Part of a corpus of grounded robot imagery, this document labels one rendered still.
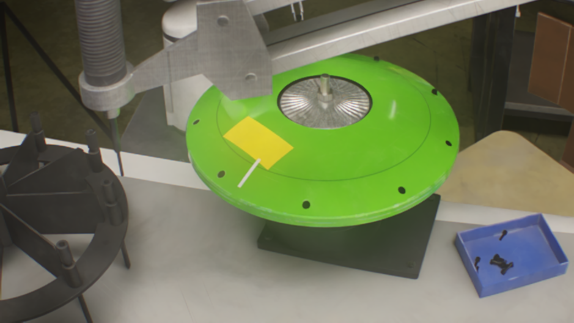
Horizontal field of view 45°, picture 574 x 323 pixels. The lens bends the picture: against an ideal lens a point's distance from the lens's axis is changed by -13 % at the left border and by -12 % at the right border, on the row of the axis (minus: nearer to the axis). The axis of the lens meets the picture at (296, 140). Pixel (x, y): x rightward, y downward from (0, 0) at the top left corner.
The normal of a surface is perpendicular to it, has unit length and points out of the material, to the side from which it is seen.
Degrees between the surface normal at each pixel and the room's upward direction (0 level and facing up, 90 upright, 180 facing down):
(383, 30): 90
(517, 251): 0
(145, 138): 0
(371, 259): 0
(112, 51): 90
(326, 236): 90
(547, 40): 90
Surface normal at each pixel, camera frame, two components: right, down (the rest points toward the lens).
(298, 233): -0.47, 0.54
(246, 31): 0.07, 0.60
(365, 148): 0.07, -0.69
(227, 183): -0.29, -0.54
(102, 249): -0.04, -0.83
